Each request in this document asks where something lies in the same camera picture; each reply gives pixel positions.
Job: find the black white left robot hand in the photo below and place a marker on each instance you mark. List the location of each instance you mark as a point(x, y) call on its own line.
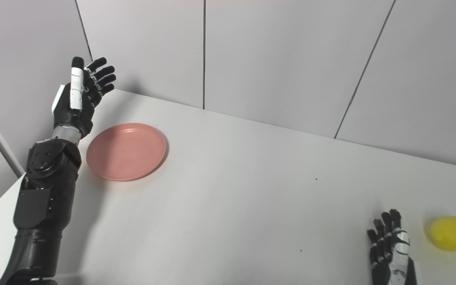
point(75, 103)

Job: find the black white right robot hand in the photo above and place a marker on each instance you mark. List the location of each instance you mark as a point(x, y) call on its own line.
point(398, 261)

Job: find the yellow lemon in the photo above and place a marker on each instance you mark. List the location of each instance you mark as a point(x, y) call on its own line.
point(449, 233)

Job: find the pink round plate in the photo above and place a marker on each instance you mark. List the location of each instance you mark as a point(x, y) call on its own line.
point(127, 152)

